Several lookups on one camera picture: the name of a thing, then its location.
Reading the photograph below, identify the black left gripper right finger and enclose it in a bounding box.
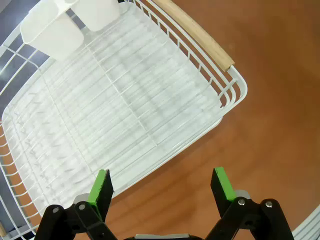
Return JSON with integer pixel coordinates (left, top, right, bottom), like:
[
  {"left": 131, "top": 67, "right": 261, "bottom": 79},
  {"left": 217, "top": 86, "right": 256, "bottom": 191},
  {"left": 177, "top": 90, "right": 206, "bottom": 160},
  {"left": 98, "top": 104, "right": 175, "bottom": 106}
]
[{"left": 204, "top": 166, "right": 295, "bottom": 240}]

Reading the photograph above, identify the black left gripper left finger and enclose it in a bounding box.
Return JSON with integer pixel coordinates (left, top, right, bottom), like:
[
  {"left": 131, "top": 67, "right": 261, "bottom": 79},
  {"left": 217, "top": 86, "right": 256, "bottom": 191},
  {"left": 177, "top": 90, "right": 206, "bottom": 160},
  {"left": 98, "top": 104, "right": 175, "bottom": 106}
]
[{"left": 34, "top": 169, "right": 118, "bottom": 240}]

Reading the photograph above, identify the white plastic drain tray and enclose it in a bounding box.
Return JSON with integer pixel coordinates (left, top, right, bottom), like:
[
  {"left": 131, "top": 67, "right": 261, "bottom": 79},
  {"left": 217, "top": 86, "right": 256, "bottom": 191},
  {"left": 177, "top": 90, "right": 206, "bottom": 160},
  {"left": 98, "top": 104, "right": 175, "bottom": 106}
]
[{"left": 1, "top": 3, "right": 224, "bottom": 219}]

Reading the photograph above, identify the white wire dish rack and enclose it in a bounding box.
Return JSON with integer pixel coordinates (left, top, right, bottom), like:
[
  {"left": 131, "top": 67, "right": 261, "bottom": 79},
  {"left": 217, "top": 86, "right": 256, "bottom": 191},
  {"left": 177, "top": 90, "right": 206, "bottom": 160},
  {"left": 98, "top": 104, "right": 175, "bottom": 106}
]
[{"left": 0, "top": 0, "right": 249, "bottom": 238}]

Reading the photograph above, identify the white plastic cutlery holder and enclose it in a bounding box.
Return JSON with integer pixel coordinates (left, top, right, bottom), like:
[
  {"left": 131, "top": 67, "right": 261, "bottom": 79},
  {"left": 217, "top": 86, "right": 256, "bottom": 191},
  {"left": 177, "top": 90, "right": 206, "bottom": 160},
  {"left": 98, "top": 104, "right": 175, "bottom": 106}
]
[{"left": 19, "top": 0, "right": 121, "bottom": 62}]

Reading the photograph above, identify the white ribbed object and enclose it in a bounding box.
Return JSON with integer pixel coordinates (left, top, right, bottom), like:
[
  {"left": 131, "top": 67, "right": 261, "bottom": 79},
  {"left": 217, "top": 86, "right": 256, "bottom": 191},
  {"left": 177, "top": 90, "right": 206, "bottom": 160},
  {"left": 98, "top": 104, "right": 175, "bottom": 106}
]
[{"left": 291, "top": 206, "right": 320, "bottom": 240}]

